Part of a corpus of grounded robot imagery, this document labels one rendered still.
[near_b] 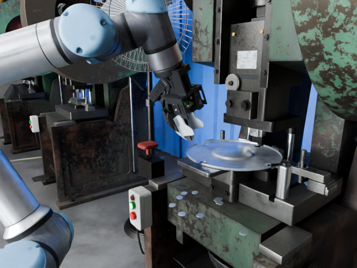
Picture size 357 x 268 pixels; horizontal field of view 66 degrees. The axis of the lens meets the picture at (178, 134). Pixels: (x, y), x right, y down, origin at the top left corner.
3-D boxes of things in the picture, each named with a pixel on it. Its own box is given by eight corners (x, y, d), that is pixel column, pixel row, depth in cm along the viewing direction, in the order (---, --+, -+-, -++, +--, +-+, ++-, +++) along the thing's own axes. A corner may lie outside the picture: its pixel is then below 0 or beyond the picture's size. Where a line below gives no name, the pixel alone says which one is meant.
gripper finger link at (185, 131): (196, 150, 69) (185, 119, 65) (180, 145, 73) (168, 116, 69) (204, 143, 71) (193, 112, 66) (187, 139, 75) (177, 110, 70)
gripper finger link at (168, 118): (174, 135, 69) (162, 105, 65) (170, 134, 70) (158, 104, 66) (186, 125, 71) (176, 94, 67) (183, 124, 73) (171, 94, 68)
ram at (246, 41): (255, 123, 78) (262, 10, 71) (216, 116, 90) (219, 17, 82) (288, 116, 89) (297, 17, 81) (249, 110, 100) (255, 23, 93)
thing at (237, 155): (228, 137, 106) (228, 135, 106) (300, 156, 84) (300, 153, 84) (168, 151, 89) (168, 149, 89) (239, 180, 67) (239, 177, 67)
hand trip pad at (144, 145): (144, 166, 103) (144, 146, 101) (136, 161, 108) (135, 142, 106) (160, 161, 107) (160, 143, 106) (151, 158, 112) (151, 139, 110)
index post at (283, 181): (283, 200, 73) (287, 165, 71) (273, 195, 75) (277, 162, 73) (289, 197, 75) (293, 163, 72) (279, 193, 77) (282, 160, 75)
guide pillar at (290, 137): (289, 163, 91) (294, 122, 88) (283, 161, 93) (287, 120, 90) (293, 161, 93) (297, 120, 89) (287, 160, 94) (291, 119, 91)
